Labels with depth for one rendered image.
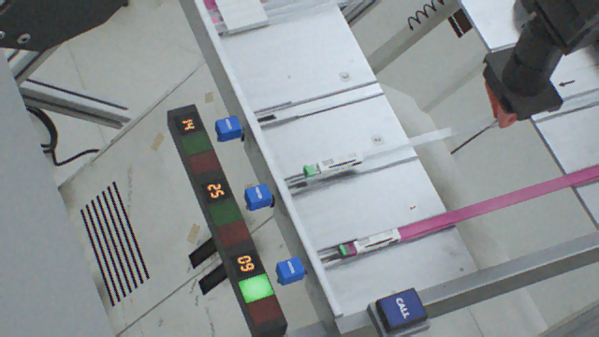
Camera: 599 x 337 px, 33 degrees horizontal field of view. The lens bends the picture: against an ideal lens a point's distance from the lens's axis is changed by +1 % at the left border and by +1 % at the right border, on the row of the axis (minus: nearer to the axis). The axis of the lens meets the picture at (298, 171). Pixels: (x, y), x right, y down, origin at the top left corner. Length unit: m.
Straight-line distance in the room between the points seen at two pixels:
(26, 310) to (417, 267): 0.49
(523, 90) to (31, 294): 0.65
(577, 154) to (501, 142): 1.93
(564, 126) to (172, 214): 0.74
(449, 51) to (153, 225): 1.86
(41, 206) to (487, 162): 2.36
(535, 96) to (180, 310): 0.78
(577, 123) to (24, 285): 0.78
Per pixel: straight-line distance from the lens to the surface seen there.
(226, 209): 1.29
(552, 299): 3.21
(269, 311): 1.23
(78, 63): 2.59
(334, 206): 1.29
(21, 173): 1.16
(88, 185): 2.00
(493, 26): 1.52
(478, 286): 1.27
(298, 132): 1.35
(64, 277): 1.11
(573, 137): 1.44
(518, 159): 3.31
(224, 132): 1.32
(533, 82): 1.30
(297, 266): 1.23
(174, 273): 1.82
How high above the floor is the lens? 1.29
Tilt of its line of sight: 24 degrees down
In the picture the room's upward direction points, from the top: 52 degrees clockwise
